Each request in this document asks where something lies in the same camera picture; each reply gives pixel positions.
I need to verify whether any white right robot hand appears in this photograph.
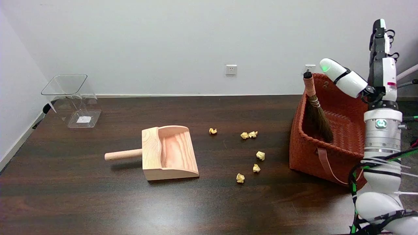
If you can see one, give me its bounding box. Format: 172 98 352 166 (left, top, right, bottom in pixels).
319 19 400 111

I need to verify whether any small brown straw broom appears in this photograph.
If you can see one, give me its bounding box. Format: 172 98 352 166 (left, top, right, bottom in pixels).
303 70 334 143

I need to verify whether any white background tube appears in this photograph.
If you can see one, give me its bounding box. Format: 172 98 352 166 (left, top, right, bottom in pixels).
396 64 418 82

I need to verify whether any red-brown woven basket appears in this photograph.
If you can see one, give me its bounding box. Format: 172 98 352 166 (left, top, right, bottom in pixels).
289 73 370 190

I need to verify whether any wooden dustpan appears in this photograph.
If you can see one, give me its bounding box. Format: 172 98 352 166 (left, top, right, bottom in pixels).
104 125 200 181

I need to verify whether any clear plastic bin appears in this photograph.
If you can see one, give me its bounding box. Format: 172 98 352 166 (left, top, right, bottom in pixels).
41 74 102 129

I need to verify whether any grey background cable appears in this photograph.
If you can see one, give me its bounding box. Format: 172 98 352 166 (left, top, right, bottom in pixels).
396 79 418 89

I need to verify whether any black and green robot cable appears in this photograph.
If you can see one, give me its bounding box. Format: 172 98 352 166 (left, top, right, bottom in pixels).
348 115 418 235

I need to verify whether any black table edge bracket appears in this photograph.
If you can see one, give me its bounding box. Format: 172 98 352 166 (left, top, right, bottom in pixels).
32 100 58 130

